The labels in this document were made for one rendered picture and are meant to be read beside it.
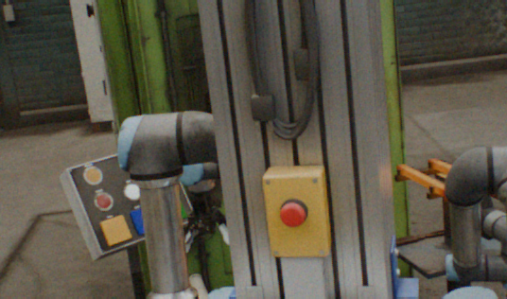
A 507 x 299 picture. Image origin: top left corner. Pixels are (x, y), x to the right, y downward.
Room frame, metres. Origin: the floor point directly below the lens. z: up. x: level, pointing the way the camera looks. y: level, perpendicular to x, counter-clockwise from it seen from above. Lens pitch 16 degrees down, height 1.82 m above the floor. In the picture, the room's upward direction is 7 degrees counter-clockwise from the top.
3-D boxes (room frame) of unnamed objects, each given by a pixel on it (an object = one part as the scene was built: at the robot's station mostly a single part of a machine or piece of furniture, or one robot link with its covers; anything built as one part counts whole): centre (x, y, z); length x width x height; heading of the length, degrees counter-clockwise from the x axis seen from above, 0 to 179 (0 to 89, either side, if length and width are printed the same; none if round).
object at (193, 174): (1.97, 0.14, 1.23); 0.11 x 0.11 x 0.08; 83
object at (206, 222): (2.07, 0.15, 1.07); 0.09 x 0.08 x 0.12; 165
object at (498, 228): (1.93, -0.68, 0.95); 0.11 x 0.08 x 0.09; 15
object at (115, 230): (2.17, 0.42, 1.01); 0.07 x 0.05 x 0.07; 126
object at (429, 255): (2.45, -0.66, 0.70); 0.40 x 0.30 x 0.02; 106
